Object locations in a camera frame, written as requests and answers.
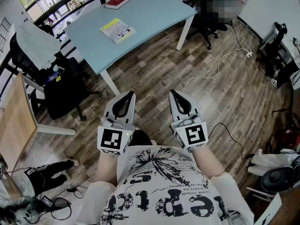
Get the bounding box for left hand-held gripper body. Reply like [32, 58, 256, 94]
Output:
[97, 118, 136, 157]

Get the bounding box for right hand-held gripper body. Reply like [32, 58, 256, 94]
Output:
[171, 112, 210, 152]

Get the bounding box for white and yellow paperback book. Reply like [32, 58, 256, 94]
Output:
[99, 18, 137, 45]

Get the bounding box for person's right forearm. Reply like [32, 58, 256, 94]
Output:
[190, 145, 226, 180]

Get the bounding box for person's left forearm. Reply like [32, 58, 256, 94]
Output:
[94, 152, 118, 185]

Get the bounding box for red hardcover book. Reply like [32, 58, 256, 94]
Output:
[104, 0, 133, 10]

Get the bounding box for person's black trousers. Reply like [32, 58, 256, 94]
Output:
[130, 129, 153, 148]

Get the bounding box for black office chair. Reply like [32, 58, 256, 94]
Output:
[9, 24, 103, 122]

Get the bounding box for person's white printed shirt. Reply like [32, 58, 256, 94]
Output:
[81, 144, 255, 225]

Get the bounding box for black swivel chair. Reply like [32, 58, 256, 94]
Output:
[186, 0, 236, 51]

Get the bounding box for black power adapter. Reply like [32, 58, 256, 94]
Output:
[39, 195, 56, 209]

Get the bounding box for wooden desk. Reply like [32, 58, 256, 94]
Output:
[0, 71, 77, 196]

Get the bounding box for white cloth on chair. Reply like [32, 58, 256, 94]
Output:
[15, 21, 62, 70]

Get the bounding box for black equipment stand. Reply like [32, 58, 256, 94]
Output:
[256, 21, 295, 90]

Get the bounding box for black floor cable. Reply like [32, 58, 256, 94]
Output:
[208, 122, 255, 159]

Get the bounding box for white floor cable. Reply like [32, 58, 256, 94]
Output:
[182, 23, 249, 94]

